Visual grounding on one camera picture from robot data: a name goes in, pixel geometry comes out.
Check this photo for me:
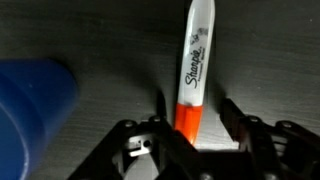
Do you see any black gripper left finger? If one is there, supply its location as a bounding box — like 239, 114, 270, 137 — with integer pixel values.
66, 89, 202, 180

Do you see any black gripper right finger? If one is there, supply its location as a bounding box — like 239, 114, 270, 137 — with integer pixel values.
219, 98, 320, 180

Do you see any white marker with orange cap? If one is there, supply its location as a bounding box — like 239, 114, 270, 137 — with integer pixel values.
173, 0, 216, 146

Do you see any blue plastic cup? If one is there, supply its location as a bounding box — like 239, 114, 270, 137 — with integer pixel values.
0, 59, 80, 180

